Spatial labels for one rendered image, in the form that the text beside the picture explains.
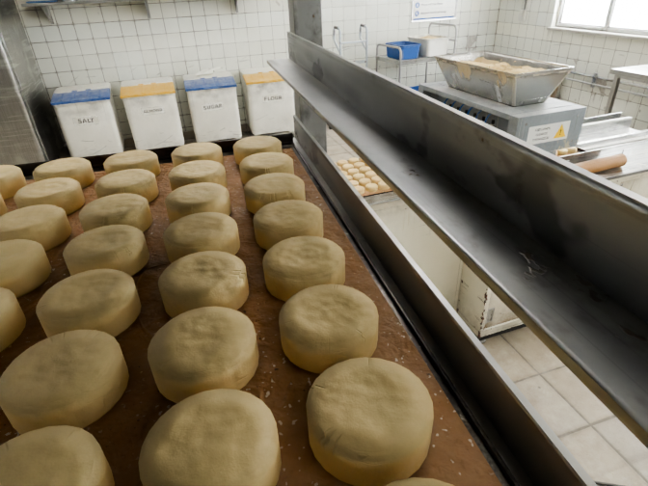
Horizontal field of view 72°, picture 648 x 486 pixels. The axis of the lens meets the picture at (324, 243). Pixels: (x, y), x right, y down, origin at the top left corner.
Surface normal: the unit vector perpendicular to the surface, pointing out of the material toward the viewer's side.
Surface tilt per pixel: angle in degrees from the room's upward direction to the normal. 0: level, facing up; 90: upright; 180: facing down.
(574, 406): 0
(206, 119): 90
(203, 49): 90
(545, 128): 90
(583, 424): 0
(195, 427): 0
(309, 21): 90
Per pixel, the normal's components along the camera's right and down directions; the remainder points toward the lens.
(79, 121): 0.36, 0.49
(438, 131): -0.97, 0.16
